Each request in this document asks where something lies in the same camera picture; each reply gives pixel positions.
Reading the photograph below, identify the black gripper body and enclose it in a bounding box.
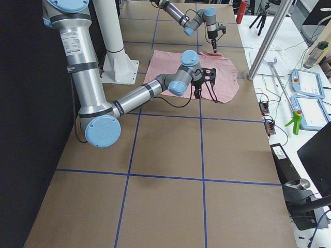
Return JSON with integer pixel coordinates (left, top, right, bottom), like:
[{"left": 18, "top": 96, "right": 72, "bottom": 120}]
[
  {"left": 191, "top": 79, "right": 204, "bottom": 92},
  {"left": 207, "top": 30, "right": 218, "bottom": 43}
]

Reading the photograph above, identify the pink Snoopy t-shirt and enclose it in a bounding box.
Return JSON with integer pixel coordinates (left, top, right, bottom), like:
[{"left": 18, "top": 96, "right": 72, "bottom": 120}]
[{"left": 144, "top": 50, "right": 239, "bottom": 103}]

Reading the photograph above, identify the red cylinder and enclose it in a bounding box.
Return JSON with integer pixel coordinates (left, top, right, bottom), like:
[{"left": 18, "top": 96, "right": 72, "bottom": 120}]
[{"left": 236, "top": 0, "right": 248, "bottom": 24}]

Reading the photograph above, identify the black tripod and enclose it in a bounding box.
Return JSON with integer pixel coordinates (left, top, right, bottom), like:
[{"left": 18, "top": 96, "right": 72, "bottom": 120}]
[{"left": 249, "top": 2, "right": 270, "bottom": 36}]

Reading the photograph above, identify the far orange circuit board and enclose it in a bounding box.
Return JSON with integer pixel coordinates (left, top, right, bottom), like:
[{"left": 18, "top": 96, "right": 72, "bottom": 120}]
[{"left": 259, "top": 101, "right": 269, "bottom": 115}]

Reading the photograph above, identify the orange circuit board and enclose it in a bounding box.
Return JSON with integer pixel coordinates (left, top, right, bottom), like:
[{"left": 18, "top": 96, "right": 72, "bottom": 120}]
[
  {"left": 262, "top": 115, "right": 276, "bottom": 137},
  {"left": 259, "top": 101, "right": 269, "bottom": 115}
]

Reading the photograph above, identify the near orange circuit board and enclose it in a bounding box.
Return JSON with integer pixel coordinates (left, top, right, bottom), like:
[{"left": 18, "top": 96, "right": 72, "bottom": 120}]
[{"left": 262, "top": 115, "right": 276, "bottom": 137}]

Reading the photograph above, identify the metal reacher grabber tool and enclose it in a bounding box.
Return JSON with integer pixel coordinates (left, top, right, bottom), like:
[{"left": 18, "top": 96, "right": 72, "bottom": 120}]
[{"left": 264, "top": 57, "right": 303, "bottom": 135}]

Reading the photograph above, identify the far blue teach pendant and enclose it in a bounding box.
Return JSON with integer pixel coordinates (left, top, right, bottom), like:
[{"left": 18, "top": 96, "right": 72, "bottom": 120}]
[{"left": 291, "top": 69, "right": 325, "bottom": 99}]

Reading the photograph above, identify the blue teach pendant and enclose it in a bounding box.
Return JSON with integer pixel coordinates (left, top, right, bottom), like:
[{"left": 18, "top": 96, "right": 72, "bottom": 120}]
[
  {"left": 291, "top": 69, "right": 325, "bottom": 99},
  {"left": 291, "top": 96, "right": 330, "bottom": 131}
]

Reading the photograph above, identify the clear water bottle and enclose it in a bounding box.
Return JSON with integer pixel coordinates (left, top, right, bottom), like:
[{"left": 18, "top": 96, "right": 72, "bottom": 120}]
[{"left": 303, "top": 41, "right": 329, "bottom": 69}]

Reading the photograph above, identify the near blue teach pendant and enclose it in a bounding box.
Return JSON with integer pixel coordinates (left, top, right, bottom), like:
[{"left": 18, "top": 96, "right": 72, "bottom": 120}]
[{"left": 291, "top": 96, "right": 330, "bottom": 131}]

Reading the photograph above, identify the black power supply box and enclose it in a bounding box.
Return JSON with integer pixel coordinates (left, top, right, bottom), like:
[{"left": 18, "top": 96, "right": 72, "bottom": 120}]
[{"left": 270, "top": 143, "right": 300, "bottom": 184}]

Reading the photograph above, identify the black monitor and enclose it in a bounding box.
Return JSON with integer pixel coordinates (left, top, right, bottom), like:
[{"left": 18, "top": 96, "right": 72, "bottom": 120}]
[{"left": 297, "top": 123, "right": 330, "bottom": 196}]

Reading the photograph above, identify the black clamp with metal knob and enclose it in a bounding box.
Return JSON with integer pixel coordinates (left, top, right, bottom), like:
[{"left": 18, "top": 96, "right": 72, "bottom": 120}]
[{"left": 282, "top": 180, "right": 330, "bottom": 230}]

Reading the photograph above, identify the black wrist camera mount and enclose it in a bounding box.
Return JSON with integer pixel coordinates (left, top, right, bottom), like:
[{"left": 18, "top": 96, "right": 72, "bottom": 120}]
[
  {"left": 201, "top": 68, "right": 216, "bottom": 85},
  {"left": 217, "top": 23, "right": 227, "bottom": 35}
]

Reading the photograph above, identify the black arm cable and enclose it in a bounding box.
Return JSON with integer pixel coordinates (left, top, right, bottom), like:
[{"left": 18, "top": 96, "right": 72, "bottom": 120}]
[
  {"left": 185, "top": 9, "right": 223, "bottom": 43},
  {"left": 73, "top": 74, "right": 219, "bottom": 144}
]

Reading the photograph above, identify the aluminium frame post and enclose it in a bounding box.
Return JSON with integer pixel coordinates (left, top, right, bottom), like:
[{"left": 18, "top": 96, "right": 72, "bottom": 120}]
[{"left": 247, "top": 0, "right": 293, "bottom": 81}]

